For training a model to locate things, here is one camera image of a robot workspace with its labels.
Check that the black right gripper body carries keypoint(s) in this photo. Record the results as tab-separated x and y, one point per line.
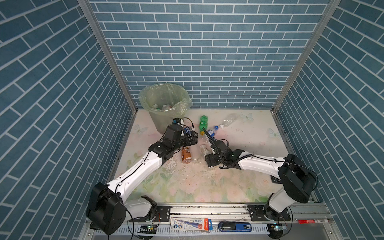
213	159

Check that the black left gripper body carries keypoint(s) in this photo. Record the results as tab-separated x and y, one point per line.
185	141

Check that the frosted clear bottle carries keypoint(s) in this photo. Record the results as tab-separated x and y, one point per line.
196	155

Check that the orange brown drink bottle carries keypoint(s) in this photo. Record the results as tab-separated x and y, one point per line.
186	155

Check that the small blue label bottle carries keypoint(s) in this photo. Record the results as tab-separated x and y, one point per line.
211	133

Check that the clear ribbed crushed bottle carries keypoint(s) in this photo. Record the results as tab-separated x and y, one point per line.
228	120

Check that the clear green label bottle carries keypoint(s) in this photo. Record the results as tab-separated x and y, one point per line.
204	150

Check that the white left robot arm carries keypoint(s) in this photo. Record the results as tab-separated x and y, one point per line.
108	203

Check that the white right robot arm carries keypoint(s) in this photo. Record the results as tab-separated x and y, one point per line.
298	180

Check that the green lined trash bin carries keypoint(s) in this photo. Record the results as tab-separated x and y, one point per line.
165	102

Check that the green plastic bottle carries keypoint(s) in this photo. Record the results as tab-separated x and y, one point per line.
203	125

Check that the black calculator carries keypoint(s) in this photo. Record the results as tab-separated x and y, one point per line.
275	180

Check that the blue black device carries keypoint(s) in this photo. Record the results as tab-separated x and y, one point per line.
238	227

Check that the red marker pen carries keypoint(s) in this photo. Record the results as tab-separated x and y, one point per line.
321	221

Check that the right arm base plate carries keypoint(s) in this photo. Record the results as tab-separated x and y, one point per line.
259	213

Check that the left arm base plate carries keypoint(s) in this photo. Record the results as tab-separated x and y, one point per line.
160	214

